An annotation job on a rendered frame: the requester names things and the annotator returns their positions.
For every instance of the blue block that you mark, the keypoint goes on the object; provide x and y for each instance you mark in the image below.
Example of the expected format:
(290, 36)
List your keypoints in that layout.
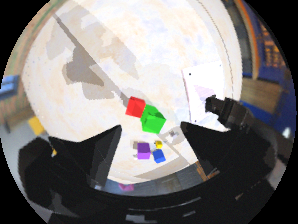
(158, 156)

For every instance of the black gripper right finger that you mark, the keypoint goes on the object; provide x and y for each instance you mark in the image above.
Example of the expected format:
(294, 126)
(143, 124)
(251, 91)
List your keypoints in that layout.
(210, 145)

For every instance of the purple block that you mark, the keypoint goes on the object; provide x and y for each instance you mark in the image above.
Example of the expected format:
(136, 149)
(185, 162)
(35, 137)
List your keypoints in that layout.
(143, 151)

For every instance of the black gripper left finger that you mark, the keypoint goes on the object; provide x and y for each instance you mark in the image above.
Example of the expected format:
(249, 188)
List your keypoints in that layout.
(93, 156)

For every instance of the red block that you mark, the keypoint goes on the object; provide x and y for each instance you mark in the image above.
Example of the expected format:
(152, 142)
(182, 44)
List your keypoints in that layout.
(135, 107)

